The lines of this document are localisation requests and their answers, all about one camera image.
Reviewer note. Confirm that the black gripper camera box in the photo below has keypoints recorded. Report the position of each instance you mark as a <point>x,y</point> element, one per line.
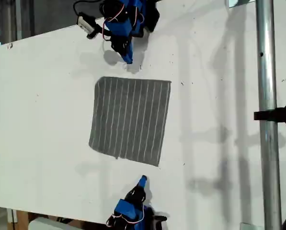
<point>86,24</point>
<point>136,193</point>

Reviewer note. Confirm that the steel post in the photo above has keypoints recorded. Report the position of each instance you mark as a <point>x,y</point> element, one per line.
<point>268,115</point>

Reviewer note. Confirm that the white box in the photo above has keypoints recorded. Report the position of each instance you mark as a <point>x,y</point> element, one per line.
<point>49,224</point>

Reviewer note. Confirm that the wooden table leg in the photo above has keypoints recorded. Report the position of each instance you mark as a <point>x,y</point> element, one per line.
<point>21,220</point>

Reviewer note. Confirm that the black clamp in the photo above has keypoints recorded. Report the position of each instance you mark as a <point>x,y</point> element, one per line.
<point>275,114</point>

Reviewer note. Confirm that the black camera stalk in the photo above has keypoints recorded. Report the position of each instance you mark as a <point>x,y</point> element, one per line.
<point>101,29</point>

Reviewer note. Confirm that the grey white-striped towel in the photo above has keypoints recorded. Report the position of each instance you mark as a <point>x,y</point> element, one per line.
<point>130,119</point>

